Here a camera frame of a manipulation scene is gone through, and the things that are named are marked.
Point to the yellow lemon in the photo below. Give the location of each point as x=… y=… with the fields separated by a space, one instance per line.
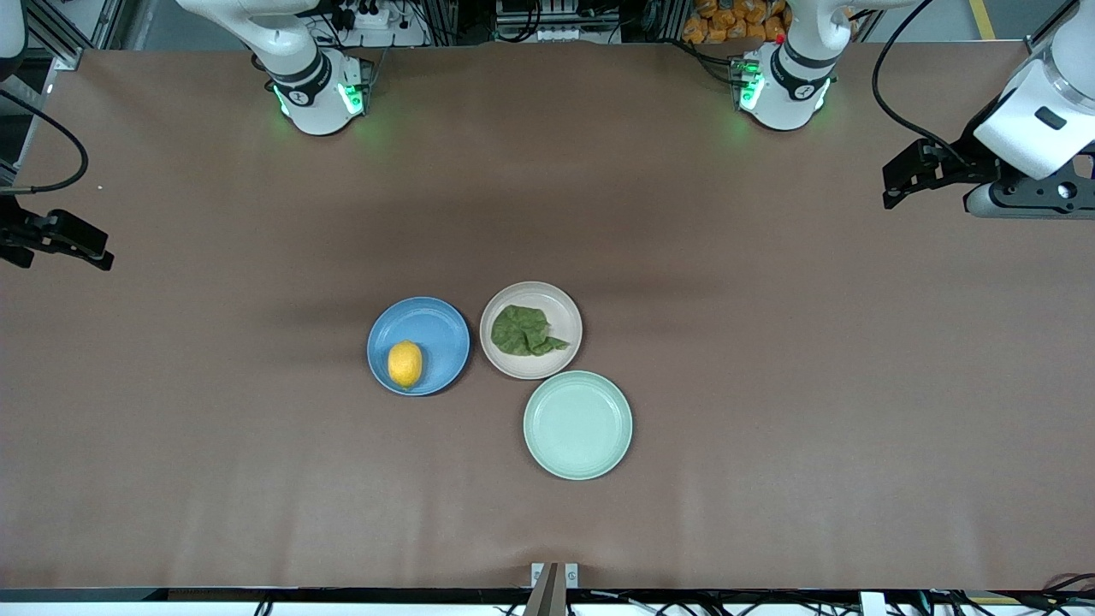
x=405 y=364

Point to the light green plate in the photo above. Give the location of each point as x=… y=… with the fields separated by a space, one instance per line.
x=577 y=425

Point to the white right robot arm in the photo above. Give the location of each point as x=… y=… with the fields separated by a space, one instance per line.
x=308 y=51

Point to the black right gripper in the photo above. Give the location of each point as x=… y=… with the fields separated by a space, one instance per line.
x=17 y=232

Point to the white power strip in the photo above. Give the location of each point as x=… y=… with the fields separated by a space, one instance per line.
x=376 y=34

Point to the small white box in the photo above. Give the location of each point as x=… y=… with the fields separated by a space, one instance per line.
x=873 y=606

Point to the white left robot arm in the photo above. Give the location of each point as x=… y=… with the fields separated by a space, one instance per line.
x=800 y=85

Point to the beige plate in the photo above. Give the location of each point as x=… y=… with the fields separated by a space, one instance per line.
x=560 y=312

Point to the blue plate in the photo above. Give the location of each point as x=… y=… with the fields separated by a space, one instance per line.
x=436 y=334

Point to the green lettuce leaf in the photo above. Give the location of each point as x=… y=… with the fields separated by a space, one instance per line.
x=517 y=332

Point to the brown table cover sheet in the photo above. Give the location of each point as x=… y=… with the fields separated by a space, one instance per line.
x=813 y=513

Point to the bag of orange fruits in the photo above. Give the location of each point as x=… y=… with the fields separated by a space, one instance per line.
x=727 y=21

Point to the silver aluminium frame post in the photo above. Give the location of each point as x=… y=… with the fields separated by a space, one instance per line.
x=60 y=38
x=1037 y=41

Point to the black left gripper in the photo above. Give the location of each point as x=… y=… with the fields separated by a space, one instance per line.
x=973 y=154

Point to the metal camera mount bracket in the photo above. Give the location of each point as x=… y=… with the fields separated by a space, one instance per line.
x=547 y=599

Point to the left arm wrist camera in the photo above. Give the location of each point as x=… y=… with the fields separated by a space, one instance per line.
x=984 y=201

